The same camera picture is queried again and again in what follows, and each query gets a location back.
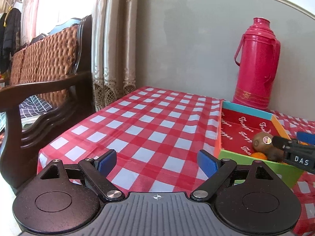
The colourful cardboard box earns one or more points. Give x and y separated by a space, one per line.
237 128

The woven rattan seat cushion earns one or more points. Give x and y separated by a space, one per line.
49 59

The blue plaid cloth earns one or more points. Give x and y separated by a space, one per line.
33 106

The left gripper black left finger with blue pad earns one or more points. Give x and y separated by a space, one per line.
95 173

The orange tangerine in box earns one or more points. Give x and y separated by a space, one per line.
259 155

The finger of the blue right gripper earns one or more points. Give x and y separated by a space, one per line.
306 137

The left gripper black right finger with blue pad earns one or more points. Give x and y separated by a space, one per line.
217 171

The dark hanging coat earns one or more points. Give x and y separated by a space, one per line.
10 36

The red white checkered tablecloth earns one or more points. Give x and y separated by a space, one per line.
156 134

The large brown kiwi with sticker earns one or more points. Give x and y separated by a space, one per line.
262 141

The pink thermos flask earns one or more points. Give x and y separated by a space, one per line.
257 57

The beige embroidered curtain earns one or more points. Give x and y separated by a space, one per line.
113 50

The dark brown fruit in box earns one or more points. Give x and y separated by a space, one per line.
274 154

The dark wooden armchair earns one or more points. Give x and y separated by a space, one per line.
71 100

